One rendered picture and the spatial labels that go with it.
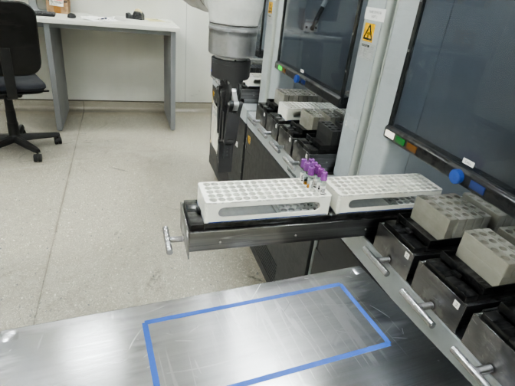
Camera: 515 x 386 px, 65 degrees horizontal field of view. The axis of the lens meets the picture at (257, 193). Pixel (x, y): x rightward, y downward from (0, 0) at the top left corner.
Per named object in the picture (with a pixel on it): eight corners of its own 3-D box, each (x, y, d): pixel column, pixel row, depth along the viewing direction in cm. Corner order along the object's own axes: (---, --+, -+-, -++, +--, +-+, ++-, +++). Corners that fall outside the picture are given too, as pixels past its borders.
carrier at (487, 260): (506, 289, 76) (518, 263, 73) (496, 291, 75) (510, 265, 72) (462, 253, 85) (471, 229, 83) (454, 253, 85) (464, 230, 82)
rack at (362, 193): (413, 193, 114) (419, 173, 111) (436, 210, 106) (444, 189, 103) (317, 198, 105) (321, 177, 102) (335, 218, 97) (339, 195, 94)
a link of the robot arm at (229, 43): (250, 23, 79) (247, 55, 82) (205, 19, 77) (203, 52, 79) (264, 29, 72) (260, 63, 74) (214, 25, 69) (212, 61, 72)
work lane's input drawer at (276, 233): (413, 209, 120) (421, 182, 116) (444, 235, 108) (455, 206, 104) (161, 228, 98) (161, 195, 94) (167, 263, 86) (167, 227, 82)
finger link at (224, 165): (232, 140, 85) (233, 141, 84) (230, 170, 88) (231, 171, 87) (218, 140, 84) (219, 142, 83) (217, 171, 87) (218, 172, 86)
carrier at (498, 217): (497, 238, 92) (507, 215, 90) (490, 239, 92) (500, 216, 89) (460, 212, 102) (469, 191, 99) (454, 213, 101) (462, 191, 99)
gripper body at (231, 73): (256, 61, 74) (251, 111, 78) (244, 53, 81) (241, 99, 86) (216, 60, 72) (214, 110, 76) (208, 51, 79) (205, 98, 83)
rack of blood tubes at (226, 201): (311, 198, 104) (315, 177, 102) (328, 218, 96) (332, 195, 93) (196, 205, 95) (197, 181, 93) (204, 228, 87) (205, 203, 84)
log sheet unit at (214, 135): (210, 142, 287) (212, 93, 271) (218, 158, 264) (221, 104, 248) (206, 142, 286) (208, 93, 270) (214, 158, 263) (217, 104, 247)
